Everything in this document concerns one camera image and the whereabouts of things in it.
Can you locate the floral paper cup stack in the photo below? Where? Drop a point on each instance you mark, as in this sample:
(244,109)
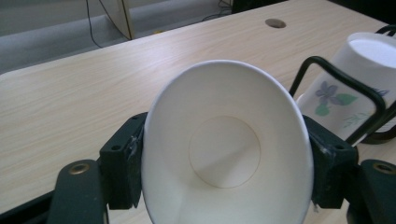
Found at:
(358,81)

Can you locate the round table grommet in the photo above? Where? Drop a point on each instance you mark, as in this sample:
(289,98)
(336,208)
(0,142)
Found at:
(275,23)

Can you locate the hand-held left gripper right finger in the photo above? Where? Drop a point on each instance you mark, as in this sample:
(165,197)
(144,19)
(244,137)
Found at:
(331,161)

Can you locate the white paper cup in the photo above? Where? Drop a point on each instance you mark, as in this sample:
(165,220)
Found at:
(224,146)

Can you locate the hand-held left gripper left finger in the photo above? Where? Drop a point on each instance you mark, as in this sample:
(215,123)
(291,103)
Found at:
(120,161)

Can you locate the yellow floor scrap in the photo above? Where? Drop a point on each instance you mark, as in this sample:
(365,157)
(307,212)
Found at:
(158,31)

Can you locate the beige upright post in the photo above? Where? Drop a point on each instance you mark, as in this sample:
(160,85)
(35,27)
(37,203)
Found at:
(124,17)

